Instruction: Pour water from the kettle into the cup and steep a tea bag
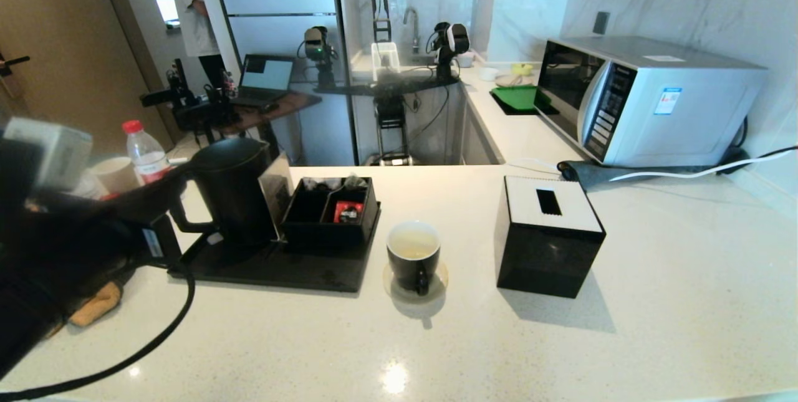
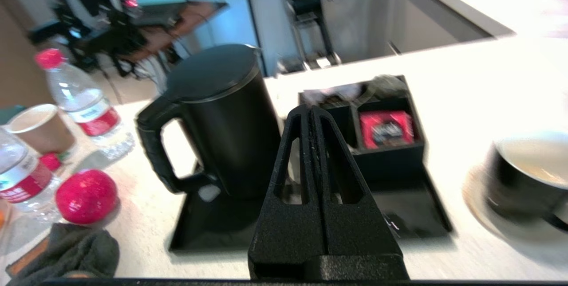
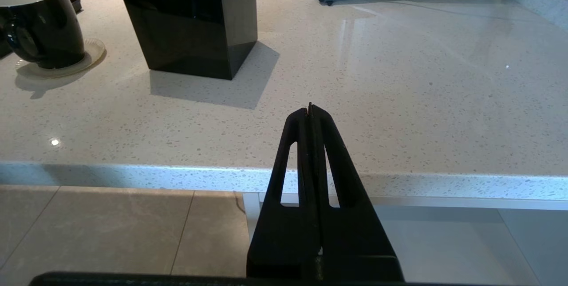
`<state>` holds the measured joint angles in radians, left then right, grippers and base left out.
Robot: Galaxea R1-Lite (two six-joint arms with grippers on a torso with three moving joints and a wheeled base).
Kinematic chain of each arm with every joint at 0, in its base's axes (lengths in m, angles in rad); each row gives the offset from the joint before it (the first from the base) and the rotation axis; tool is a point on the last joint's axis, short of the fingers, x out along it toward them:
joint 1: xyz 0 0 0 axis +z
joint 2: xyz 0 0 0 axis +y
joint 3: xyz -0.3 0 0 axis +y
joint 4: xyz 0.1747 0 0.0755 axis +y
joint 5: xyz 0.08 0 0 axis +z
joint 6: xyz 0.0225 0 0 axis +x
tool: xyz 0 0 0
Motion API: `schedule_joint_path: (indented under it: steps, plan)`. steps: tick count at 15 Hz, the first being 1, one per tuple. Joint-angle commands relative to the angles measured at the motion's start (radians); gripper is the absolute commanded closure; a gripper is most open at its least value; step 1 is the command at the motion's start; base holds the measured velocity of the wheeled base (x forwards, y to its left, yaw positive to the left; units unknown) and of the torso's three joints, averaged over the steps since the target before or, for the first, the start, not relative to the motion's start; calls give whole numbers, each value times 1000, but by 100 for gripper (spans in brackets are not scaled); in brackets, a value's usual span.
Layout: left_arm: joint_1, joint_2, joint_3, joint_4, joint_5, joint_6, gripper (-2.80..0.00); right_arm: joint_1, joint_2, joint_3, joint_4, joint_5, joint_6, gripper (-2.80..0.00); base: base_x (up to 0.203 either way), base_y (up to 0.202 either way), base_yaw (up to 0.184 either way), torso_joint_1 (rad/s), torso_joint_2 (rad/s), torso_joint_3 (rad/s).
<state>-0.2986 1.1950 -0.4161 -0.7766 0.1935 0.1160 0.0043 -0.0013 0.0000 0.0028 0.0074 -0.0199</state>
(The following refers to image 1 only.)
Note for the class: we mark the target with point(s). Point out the brown wooden desk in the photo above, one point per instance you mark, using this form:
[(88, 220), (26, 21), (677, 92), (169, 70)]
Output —
[(293, 103)]

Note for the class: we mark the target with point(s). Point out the silver microwave oven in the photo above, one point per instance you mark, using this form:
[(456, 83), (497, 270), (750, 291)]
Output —
[(686, 115)]

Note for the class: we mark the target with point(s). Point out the clear acrylic sign stand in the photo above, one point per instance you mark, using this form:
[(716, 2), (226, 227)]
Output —
[(277, 193)]

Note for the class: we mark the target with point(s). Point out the beige plate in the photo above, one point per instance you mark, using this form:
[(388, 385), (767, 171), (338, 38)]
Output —
[(511, 80)]

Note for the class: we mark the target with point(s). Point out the chrome faucet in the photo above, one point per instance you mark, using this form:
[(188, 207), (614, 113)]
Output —
[(413, 22)]

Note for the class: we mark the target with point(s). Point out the black tissue box silver lid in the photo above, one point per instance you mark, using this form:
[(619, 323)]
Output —
[(542, 252)]

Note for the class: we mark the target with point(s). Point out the black compartment organizer box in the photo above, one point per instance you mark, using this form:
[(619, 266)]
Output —
[(324, 234)]

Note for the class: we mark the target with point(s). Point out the clear plastic pouch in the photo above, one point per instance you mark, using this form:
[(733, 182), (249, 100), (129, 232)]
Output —
[(352, 182)]

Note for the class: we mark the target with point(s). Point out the white black robot arm joint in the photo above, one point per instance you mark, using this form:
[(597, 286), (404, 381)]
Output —
[(450, 40)]

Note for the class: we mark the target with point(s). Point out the brown wooden door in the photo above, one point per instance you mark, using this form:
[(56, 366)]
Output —
[(62, 28)]

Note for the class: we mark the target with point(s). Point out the person in grey shirt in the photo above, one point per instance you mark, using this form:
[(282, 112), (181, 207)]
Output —
[(193, 15)]

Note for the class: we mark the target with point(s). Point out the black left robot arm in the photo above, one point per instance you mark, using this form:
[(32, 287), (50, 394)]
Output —
[(37, 277)]

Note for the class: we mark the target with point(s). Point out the open laptop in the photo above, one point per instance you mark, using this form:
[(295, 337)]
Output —
[(267, 75)]

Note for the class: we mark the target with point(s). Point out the dark wall outlet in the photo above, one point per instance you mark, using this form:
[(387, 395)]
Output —
[(602, 22)]

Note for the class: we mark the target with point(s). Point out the robot arm joint green light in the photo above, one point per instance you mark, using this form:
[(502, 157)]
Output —
[(318, 47)]

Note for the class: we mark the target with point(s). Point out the water bottle red cap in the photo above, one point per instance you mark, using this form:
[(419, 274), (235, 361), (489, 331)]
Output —
[(146, 156)]

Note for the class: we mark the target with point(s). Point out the black electric kettle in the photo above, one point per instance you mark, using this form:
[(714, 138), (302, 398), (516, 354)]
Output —
[(240, 196)]

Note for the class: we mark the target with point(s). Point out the yellow bowl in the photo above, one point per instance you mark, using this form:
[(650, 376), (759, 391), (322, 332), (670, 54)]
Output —
[(522, 68)]

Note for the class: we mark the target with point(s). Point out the small white cup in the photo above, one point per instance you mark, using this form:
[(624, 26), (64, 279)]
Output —
[(489, 73)]

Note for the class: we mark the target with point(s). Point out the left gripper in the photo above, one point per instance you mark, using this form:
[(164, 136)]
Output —
[(106, 209)]

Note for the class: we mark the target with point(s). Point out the grey and tan glove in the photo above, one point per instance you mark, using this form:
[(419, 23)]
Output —
[(93, 308)]

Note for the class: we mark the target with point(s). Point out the black plug block white label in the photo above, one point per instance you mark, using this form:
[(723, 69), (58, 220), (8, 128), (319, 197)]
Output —
[(167, 243)]

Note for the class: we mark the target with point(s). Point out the black mug white inside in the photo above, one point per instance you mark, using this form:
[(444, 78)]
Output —
[(413, 271)]

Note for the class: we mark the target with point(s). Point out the black rectangular tray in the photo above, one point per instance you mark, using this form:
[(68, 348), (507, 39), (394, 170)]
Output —
[(293, 268)]

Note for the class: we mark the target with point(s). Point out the brown paper cup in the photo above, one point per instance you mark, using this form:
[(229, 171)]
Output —
[(115, 174)]

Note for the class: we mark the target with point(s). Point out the red plastic snack packet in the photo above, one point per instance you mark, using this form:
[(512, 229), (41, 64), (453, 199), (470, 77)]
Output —
[(348, 211)]

